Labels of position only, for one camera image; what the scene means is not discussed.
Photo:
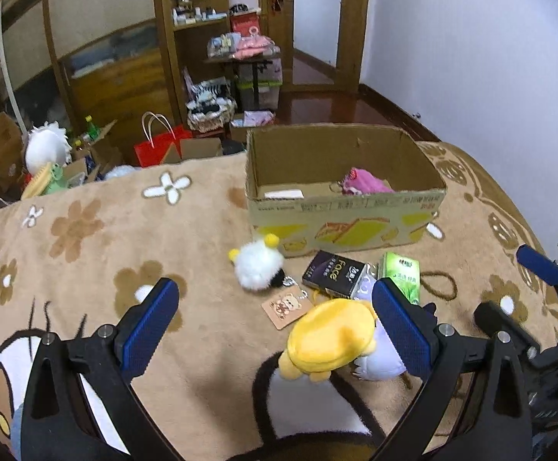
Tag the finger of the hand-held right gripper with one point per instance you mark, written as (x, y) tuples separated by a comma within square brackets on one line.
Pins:
[(538, 264), (502, 318)]

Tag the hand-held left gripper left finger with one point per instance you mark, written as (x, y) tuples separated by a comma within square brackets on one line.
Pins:
[(151, 326)]

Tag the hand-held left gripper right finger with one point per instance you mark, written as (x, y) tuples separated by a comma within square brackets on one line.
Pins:
[(401, 331)]

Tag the green tissue pack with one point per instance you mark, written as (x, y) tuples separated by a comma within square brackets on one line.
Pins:
[(400, 273)]

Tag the clear white plastic packet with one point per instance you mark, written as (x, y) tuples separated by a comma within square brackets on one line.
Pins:
[(364, 284)]

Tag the yellow plush toy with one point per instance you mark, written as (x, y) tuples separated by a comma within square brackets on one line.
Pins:
[(329, 336)]

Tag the black tissue pack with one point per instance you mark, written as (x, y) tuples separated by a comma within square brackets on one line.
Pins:
[(332, 273)]

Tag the printed cardboard box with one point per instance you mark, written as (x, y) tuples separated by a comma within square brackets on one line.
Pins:
[(356, 230)]

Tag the white fluffy plush yellow balls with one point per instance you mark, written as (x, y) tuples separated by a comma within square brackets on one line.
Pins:
[(257, 264)]

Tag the bear print card tag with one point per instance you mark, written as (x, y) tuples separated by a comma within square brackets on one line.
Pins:
[(286, 307)]

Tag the pink plush toy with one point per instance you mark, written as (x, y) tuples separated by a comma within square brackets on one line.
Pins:
[(368, 182)]

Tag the blue denim clothing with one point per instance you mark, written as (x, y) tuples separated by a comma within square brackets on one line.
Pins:
[(17, 434)]

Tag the green frog plush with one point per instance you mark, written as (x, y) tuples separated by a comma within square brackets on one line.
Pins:
[(57, 178)]

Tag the red paper bag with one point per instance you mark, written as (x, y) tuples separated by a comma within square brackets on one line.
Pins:
[(156, 146)]

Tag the white paper slip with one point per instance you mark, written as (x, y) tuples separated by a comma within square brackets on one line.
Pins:
[(284, 195)]

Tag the small brown cardboard box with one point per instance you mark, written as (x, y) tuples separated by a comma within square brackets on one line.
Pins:
[(199, 149)]

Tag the green bottle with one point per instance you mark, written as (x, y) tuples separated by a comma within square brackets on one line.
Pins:
[(92, 129)]

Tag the white haired plush toy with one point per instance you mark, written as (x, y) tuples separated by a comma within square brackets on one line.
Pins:
[(46, 146)]

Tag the striped lace basket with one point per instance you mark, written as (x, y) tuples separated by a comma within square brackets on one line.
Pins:
[(209, 105)]

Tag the pink packet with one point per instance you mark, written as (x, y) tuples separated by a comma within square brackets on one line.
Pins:
[(259, 118)]

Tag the clear plastic storage bin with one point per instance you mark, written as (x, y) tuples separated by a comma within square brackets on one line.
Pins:
[(260, 89)]

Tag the wooden wardrobe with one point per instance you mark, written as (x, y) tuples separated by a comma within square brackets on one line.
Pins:
[(111, 57)]

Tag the small dark side table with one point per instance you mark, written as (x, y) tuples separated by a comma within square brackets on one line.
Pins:
[(257, 74)]

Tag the wooden shelf unit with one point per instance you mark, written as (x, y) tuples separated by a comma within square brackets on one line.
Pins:
[(197, 33)]

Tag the pink clothes pile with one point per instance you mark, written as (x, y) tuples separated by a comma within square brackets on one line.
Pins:
[(255, 47)]

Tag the red box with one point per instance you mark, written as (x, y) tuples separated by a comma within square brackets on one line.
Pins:
[(246, 25)]

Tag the wooden door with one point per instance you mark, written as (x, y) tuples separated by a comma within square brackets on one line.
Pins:
[(276, 9)]

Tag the red key tassel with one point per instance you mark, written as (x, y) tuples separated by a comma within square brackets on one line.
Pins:
[(274, 2)]

